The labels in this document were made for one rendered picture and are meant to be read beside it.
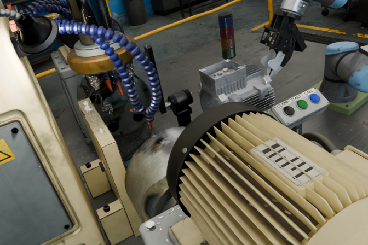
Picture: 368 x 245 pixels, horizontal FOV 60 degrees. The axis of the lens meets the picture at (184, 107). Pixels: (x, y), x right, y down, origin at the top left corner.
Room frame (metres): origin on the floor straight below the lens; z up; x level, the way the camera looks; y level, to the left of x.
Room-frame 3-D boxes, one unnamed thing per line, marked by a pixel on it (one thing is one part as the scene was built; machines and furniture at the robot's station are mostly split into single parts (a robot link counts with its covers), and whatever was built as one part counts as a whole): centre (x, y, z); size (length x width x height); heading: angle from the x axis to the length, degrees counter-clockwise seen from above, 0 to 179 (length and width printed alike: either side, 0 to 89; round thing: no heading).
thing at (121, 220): (0.77, 0.29, 0.97); 0.30 x 0.11 x 0.34; 22
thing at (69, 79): (1.38, 0.37, 0.99); 0.35 x 0.31 x 0.37; 22
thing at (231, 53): (1.31, -0.24, 1.05); 0.06 x 0.06 x 0.04
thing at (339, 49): (1.14, -0.66, 1.00); 0.13 x 0.12 x 0.14; 3
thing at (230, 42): (1.31, -0.24, 1.10); 0.06 x 0.06 x 0.04
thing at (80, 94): (1.13, 0.27, 1.04); 0.41 x 0.25 x 0.25; 22
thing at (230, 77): (0.95, -0.15, 1.11); 0.12 x 0.11 x 0.07; 112
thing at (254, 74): (0.96, -0.18, 1.02); 0.20 x 0.19 x 0.19; 112
